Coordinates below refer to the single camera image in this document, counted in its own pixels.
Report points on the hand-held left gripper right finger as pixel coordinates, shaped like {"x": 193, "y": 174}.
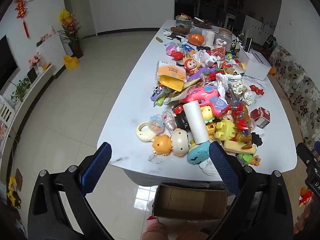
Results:
{"x": 223, "y": 170}

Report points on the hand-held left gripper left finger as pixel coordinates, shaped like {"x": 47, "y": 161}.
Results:
{"x": 96, "y": 170}

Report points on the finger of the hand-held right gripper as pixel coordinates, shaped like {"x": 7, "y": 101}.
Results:
{"x": 308, "y": 156}

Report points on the translucent yellow-green animal toy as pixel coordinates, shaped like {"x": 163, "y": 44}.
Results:
{"x": 225, "y": 128}

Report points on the brown cardboard box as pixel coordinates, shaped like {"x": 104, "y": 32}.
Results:
{"x": 190, "y": 200}

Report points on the person's right hand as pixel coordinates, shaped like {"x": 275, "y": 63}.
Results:
{"x": 302, "y": 225}

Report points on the crumpled white tissue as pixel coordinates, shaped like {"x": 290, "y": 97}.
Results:
{"x": 207, "y": 58}
{"x": 208, "y": 167}

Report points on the red plush toy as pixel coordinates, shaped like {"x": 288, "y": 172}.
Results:
{"x": 306, "y": 197}

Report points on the green toy car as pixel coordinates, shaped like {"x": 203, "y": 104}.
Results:
{"x": 243, "y": 158}

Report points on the cream foam block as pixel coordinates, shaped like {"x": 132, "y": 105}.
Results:
{"x": 235, "y": 147}

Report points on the blue whale toy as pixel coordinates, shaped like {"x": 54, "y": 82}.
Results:
{"x": 197, "y": 153}

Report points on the small orange animal toy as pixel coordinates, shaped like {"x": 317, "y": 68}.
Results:
{"x": 256, "y": 160}

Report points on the yellow toy excavator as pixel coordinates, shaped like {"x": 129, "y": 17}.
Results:
{"x": 211, "y": 130}

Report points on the black toy block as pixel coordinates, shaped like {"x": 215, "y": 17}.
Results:
{"x": 257, "y": 139}

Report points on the white egg-shaped toy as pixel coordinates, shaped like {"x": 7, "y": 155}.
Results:
{"x": 179, "y": 142}

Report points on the large white paper roll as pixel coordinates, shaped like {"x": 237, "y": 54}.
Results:
{"x": 196, "y": 122}

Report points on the yellow chick toy teal trim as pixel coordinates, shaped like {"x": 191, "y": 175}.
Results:
{"x": 207, "y": 113}

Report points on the red grey robot figure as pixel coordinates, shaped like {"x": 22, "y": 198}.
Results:
{"x": 237, "y": 110}

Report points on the small red box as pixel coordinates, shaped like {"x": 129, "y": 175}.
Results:
{"x": 260, "y": 117}

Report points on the orange pufferfish toy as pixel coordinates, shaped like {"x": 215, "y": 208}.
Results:
{"x": 162, "y": 145}

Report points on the pink toy gun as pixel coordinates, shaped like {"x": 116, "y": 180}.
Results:
{"x": 212, "y": 100}

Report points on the floral sofa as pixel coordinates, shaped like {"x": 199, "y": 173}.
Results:
{"x": 295, "y": 85}

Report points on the person's leg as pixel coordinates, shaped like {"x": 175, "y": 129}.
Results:
{"x": 172, "y": 232}

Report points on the red figure toy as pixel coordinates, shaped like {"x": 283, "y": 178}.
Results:
{"x": 257, "y": 90}

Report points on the yellow floor toy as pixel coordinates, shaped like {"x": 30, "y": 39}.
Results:
{"x": 13, "y": 192}

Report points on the patterned crumpled paper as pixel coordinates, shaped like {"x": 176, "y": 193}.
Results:
{"x": 236, "y": 83}

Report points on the yellow plastic scoop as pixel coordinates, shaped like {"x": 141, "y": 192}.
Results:
{"x": 171, "y": 82}

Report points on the white storage box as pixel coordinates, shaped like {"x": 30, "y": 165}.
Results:
{"x": 255, "y": 63}

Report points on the red monkey doll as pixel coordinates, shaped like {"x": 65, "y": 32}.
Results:
{"x": 190, "y": 66}

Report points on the yellow potty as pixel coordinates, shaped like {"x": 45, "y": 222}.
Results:
{"x": 71, "y": 62}

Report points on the green trailing plant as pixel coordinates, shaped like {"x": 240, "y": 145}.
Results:
{"x": 21, "y": 87}

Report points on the white television cabinet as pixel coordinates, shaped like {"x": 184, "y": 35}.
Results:
{"x": 42, "y": 71}

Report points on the orange tissue pack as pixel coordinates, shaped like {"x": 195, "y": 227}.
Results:
{"x": 170, "y": 68}

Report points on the small white-framed tablet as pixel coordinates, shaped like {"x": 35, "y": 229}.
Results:
{"x": 32, "y": 75}

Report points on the black green backpack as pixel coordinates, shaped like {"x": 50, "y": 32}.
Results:
{"x": 270, "y": 42}

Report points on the small red toy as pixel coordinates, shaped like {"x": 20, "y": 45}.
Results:
{"x": 177, "y": 55}

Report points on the pink flower bouquet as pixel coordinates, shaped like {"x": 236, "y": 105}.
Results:
{"x": 35, "y": 60}

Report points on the black tablet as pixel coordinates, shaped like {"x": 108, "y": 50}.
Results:
{"x": 248, "y": 45}

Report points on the white radiator cover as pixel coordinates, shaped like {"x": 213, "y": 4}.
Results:
{"x": 52, "y": 48}

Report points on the pink round toy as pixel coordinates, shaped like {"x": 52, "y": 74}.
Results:
{"x": 171, "y": 50}

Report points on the glass jar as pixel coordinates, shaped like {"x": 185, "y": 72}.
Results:
{"x": 223, "y": 38}

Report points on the narrow white paper roll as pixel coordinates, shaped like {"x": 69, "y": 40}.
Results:
{"x": 210, "y": 38}

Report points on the orange round toy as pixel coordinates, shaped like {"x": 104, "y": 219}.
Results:
{"x": 196, "y": 39}

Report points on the black television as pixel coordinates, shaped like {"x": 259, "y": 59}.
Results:
{"x": 6, "y": 60}

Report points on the yellow flower potted plant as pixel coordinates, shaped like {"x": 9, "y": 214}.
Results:
{"x": 71, "y": 30}

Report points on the small yellow cylinder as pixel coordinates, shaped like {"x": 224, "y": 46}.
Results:
{"x": 159, "y": 39}

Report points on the pink bottle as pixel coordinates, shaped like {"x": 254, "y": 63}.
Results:
{"x": 53, "y": 31}

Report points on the brown sausage-shaped object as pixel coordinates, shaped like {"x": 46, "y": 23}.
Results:
{"x": 180, "y": 29}

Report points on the wooden bowl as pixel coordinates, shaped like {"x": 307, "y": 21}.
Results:
{"x": 202, "y": 23}

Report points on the grey tin box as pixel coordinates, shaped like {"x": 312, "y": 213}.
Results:
{"x": 183, "y": 21}

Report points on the white door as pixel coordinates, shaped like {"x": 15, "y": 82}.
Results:
{"x": 83, "y": 10}

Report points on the red knot wall decoration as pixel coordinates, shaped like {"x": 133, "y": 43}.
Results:
{"x": 22, "y": 7}

